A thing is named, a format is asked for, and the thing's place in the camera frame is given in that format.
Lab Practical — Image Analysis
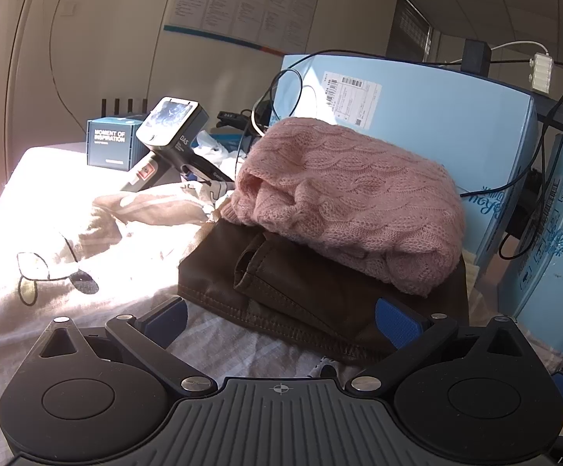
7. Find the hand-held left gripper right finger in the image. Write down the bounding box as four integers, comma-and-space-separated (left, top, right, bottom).
343, 297, 530, 394

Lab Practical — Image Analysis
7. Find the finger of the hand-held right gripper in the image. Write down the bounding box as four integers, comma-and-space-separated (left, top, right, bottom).
180, 155, 236, 195

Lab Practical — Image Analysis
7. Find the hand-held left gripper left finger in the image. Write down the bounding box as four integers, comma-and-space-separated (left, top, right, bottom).
31, 297, 220, 396

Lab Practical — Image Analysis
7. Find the black router with antennas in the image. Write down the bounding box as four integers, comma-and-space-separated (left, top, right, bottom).
98, 98, 150, 120

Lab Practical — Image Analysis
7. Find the printed cartoon bedsheet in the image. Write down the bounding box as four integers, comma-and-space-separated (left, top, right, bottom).
0, 146, 563, 447

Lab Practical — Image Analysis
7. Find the beige garment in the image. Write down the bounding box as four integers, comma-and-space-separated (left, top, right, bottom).
53, 182, 221, 273

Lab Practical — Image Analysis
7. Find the dark blue printed box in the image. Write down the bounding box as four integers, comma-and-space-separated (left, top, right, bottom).
85, 116, 147, 170

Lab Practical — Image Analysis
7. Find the brown folded garment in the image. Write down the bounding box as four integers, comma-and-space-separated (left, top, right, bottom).
178, 218, 471, 365

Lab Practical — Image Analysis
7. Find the pink knitted sweater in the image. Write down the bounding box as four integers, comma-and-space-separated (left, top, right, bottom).
220, 117, 467, 298

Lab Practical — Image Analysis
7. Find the light blue printed carton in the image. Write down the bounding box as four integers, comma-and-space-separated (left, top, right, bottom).
497, 126, 563, 355

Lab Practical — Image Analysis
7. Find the large light blue carton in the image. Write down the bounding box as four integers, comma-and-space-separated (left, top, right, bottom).
267, 53, 539, 263

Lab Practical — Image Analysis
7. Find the black power adapter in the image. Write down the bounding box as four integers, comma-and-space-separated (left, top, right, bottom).
462, 39, 493, 76

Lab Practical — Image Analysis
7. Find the wall poster with blue border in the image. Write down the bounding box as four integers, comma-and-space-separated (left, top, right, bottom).
164, 0, 322, 56

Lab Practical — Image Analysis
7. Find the dark wall board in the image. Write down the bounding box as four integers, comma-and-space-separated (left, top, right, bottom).
387, 0, 432, 63

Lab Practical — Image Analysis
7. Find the black cable bundle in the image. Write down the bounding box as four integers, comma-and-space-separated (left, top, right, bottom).
497, 58, 563, 260

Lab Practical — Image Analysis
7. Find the white cable hub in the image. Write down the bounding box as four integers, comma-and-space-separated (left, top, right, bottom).
529, 53, 554, 92

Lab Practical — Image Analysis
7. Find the white cable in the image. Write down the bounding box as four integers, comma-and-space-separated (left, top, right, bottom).
490, 40, 549, 57

